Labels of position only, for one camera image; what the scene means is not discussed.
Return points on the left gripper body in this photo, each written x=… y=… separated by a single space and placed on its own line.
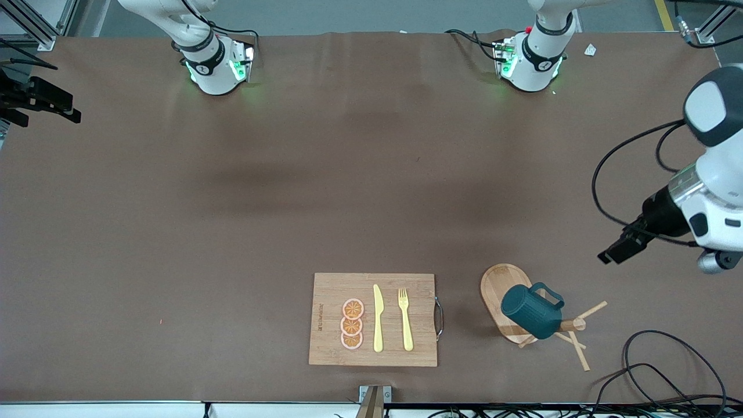
x=662 y=216

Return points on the dark teal ribbed cup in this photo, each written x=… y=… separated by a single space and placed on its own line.
x=531 y=313

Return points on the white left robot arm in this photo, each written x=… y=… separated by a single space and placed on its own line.
x=537 y=69

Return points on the wooden cup tree stand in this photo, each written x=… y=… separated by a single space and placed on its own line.
x=499 y=284

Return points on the small white paper scrap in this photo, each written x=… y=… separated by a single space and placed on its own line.
x=590 y=50

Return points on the yellow plastic fork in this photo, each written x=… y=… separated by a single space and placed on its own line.
x=406 y=325

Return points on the yellow plastic knife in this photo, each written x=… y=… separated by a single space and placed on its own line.
x=378 y=325

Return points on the orange slice toy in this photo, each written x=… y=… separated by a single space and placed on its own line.
x=351 y=325
x=353 y=309
x=351 y=340

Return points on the bamboo cutting board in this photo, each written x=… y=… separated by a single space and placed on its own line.
x=334 y=284

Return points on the aluminium frame profile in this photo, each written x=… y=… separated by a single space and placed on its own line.
x=717 y=20
x=35 y=23

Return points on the metal table edge bracket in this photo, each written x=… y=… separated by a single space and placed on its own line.
x=374 y=400

